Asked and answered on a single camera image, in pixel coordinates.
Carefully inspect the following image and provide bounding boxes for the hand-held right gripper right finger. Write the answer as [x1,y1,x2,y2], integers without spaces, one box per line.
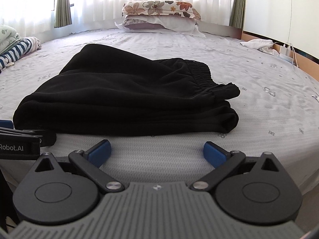
[189,141,289,192]

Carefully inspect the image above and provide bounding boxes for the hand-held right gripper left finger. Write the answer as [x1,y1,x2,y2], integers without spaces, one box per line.
[25,139,125,194]

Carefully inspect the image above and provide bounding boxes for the black pants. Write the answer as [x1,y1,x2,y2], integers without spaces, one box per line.
[13,43,241,137]

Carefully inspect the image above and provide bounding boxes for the bed with white patterned sheet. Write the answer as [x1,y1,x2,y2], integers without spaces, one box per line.
[0,26,319,195]

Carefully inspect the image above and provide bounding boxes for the blue white striped cloth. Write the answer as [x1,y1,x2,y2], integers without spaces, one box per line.
[0,37,42,71]

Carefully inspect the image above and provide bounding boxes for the folded pale green quilt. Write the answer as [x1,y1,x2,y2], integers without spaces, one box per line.
[0,23,21,55]

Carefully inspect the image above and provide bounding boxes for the white crumpled cloth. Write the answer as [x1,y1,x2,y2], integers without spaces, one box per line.
[240,39,278,54]

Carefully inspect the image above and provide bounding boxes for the white power adapter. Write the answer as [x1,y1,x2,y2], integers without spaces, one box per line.
[279,43,294,57]

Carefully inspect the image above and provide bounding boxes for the wooden headboard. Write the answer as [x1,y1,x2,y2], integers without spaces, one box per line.
[242,30,319,83]

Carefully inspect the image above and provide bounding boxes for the green curtain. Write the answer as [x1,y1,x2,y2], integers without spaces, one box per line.
[229,0,247,29]
[54,0,76,28]

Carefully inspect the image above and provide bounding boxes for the mauve pillow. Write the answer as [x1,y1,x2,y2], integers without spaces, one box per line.
[123,20,165,31]

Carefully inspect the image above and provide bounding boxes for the white pillow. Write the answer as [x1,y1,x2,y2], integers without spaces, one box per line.
[115,15,207,38]

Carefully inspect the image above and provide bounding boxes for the floral pillow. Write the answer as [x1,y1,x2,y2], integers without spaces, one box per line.
[122,0,202,21]

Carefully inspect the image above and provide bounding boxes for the white charging cable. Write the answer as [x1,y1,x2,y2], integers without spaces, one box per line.
[287,42,306,83]

